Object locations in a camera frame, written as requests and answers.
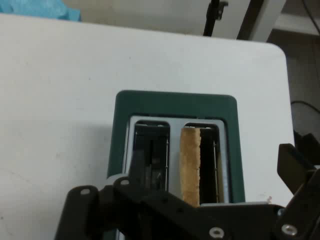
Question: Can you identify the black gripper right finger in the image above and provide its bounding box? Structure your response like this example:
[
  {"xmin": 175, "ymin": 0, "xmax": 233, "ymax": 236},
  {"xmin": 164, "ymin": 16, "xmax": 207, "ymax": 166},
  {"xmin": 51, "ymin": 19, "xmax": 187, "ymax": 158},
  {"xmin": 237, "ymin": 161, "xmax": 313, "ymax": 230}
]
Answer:
[{"xmin": 249, "ymin": 143, "xmax": 320, "ymax": 240}]

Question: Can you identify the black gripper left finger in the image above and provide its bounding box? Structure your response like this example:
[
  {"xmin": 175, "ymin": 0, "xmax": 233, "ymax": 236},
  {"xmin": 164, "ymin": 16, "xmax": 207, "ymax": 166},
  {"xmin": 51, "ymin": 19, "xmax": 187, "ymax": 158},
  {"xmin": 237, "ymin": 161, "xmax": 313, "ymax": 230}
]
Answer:
[{"xmin": 54, "ymin": 147, "xmax": 251, "ymax": 240}]

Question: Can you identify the black stand base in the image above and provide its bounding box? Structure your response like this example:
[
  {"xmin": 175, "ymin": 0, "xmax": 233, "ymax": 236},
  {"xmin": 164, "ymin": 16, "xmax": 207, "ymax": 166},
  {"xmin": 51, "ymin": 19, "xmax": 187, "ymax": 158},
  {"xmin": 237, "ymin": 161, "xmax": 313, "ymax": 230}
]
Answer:
[{"xmin": 293, "ymin": 129, "xmax": 320, "ymax": 166}]

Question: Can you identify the brown toast slice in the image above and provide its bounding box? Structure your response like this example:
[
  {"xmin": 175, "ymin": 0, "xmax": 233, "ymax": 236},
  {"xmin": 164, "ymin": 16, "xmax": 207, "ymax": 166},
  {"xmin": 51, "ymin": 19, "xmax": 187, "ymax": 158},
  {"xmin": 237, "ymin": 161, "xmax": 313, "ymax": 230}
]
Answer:
[{"xmin": 179, "ymin": 127, "xmax": 202, "ymax": 208}]

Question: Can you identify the dark green two-slot toaster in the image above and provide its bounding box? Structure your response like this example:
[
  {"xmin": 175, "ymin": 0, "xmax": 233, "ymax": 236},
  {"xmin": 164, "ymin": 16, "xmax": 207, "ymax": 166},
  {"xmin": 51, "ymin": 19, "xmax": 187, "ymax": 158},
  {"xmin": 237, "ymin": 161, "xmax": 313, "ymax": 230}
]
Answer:
[{"xmin": 106, "ymin": 89, "xmax": 245, "ymax": 240}]

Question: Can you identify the white cabinet panel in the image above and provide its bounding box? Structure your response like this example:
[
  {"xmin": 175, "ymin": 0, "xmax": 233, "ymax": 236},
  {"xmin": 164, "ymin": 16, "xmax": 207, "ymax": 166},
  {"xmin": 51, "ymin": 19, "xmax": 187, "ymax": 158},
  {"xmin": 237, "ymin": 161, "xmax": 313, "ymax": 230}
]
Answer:
[{"xmin": 236, "ymin": 0, "xmax": 288, "ymax": 42}]

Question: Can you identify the blue cloth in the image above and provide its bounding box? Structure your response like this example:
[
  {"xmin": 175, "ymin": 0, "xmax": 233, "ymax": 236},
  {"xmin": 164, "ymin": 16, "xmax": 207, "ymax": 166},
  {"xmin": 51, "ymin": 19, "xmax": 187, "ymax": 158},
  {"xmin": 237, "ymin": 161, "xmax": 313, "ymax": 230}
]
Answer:
[{"xmin": 0, "ymin": 0, "xmax": 82, "ymax": 22}]

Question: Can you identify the black cable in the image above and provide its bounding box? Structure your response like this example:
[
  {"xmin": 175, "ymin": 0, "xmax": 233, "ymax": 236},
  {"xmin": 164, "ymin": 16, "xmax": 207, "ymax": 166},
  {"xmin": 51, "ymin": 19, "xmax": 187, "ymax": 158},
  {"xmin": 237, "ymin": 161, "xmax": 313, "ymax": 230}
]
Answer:
[{"xmin": 290, "ymin": 99, "xmax": 320, "ymax": 114}]

